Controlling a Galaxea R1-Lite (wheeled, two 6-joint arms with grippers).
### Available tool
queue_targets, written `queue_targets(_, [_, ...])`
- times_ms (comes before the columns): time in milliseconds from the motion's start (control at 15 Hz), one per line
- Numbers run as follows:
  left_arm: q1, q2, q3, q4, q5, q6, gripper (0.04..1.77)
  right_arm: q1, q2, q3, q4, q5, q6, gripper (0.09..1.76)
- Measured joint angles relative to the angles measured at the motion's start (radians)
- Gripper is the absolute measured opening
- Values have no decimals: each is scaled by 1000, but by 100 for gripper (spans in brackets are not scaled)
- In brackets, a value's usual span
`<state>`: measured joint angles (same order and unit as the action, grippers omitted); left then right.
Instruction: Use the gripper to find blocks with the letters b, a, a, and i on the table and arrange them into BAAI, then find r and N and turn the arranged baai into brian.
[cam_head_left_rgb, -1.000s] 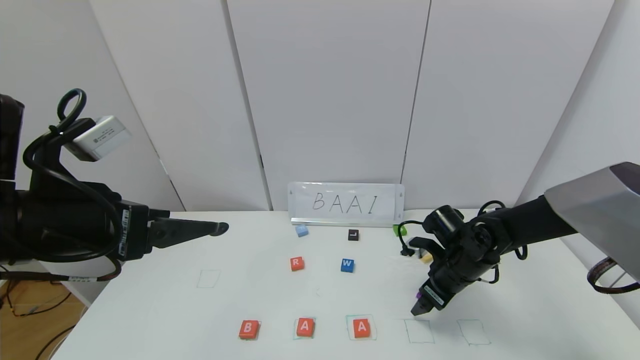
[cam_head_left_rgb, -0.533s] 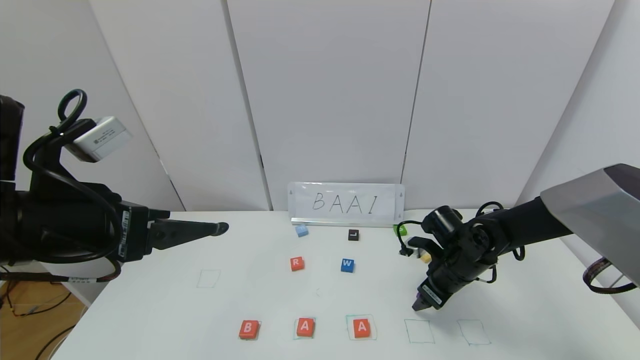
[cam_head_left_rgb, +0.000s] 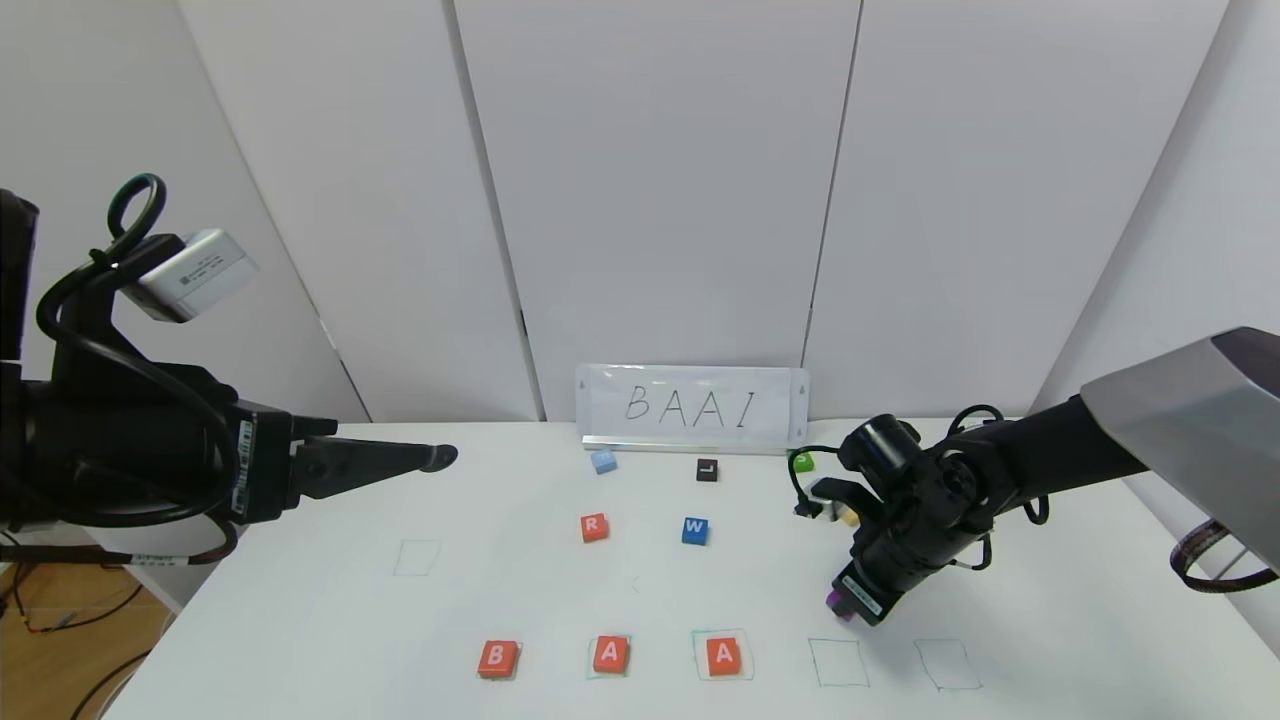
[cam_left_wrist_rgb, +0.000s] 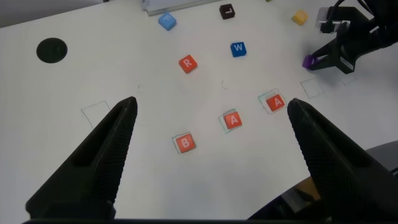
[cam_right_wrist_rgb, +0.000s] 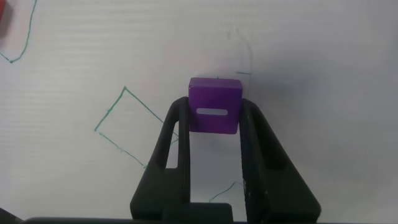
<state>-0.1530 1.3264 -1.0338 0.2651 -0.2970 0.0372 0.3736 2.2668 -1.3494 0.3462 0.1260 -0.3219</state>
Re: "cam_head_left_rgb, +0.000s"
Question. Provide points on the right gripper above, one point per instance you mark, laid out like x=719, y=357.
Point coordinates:
x=860, y=594

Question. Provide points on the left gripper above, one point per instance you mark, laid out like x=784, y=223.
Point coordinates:
x=262, y=464

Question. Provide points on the purple I letter block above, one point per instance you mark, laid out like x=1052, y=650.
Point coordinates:
x=835, y=603

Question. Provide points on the orange A letter block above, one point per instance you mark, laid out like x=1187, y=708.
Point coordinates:
x=611, y=654
x=723, y=657

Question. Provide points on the orange B letter block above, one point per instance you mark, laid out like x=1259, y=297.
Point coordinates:
x=498, y=659

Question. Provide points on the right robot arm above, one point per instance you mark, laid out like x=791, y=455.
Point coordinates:
x=1080, y=450

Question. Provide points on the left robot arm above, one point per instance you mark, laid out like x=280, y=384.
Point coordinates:
x=90, y=450

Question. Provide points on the white laminated BAAI sign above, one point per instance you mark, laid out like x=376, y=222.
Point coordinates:
x=690, y=405

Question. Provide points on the green S letter block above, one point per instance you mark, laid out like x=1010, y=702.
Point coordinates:
x=803, y=462

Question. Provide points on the blue W letter block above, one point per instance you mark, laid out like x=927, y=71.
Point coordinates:
x=695, y=531

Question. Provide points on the black L letter block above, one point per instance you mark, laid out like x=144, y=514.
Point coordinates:
x=707, y=470

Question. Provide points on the light blue letter block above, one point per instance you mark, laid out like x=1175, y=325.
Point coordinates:
x=604, y=462

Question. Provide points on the orange R letter block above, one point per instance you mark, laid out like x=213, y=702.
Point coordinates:
x=595, y=528

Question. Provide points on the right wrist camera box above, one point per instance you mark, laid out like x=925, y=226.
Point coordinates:
x=840, y=492

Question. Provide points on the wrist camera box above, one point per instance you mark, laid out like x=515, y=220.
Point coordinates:
x=840, y=492
x=195, y=275

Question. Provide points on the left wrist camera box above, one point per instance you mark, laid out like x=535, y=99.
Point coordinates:
x=195, y=275

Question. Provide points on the silver sign holder rail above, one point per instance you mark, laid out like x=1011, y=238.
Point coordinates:
x=690, y=446

